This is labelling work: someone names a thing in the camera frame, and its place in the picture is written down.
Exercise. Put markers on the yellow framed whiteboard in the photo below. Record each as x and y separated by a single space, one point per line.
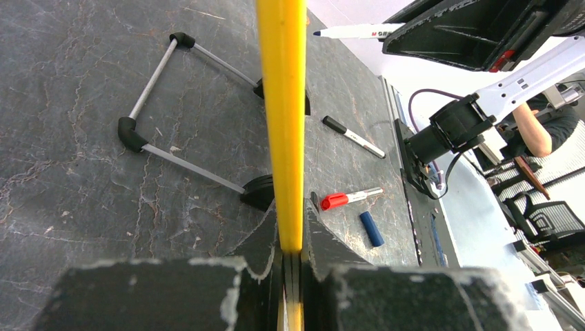
282 42

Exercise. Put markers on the blue whiteboard marker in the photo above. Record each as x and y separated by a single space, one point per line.
360 31

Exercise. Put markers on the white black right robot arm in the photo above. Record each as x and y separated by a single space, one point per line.
457 126

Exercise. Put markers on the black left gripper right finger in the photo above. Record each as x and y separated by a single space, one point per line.
342 291

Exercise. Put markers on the person in background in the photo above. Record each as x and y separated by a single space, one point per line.
533 138

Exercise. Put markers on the blue marker cap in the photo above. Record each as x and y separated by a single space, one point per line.
371 229

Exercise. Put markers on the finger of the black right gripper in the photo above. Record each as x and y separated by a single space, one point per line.
481 36

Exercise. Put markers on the whiteboard wire stand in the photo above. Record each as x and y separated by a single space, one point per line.
200 113

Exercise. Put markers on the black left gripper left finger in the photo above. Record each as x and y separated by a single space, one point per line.
240 291

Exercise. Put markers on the black whiteboard marker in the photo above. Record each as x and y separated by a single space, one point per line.
349 134

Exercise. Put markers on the red whiteboard marker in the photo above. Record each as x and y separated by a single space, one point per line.
339 199

